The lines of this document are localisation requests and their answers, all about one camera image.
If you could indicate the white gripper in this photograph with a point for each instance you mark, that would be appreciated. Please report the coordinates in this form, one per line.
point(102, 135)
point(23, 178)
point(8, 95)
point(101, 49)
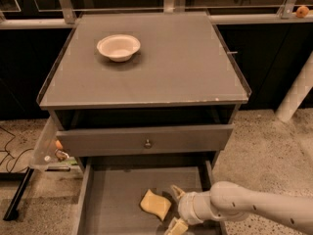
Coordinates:
point(187, 207)

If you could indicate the yellow sponge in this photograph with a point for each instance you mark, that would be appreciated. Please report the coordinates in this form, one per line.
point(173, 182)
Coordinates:
point(155, 204)

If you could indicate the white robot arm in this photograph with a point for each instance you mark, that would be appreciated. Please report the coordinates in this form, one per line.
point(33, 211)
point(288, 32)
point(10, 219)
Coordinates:
point(265, 171)

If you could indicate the grey open middle drawer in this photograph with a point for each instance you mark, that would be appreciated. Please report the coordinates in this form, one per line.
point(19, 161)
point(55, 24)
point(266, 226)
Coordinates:
point(111, 192)

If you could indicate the round metal drawer knob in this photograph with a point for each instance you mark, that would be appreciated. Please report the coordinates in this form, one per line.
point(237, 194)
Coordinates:
point(148, 144)

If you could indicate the grey top drawer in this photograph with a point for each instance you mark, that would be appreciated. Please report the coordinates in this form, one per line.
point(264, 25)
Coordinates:
point(130, 141)

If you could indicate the grey drawer cabinet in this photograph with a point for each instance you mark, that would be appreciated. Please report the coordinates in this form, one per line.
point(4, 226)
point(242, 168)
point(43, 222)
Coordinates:
point(183, 74)

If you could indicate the small orange ball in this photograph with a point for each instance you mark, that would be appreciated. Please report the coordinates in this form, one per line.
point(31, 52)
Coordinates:
point(59, 145)

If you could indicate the clear acrylic side bin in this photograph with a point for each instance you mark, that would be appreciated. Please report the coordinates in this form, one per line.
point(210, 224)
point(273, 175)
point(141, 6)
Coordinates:
point(46, 156)

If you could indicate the black metal floor bar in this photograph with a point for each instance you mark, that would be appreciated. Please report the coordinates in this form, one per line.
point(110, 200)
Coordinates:
point(23, 178)

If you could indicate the white paper bowl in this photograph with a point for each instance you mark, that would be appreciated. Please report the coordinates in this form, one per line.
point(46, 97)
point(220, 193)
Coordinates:
point(118, 48)

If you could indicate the orange fruit on railing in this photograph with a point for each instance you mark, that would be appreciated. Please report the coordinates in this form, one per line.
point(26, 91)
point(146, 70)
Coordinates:
point(302, 11)

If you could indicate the aluminium frame railing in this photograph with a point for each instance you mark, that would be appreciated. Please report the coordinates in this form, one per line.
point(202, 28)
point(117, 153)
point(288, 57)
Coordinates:
point(31, 14)

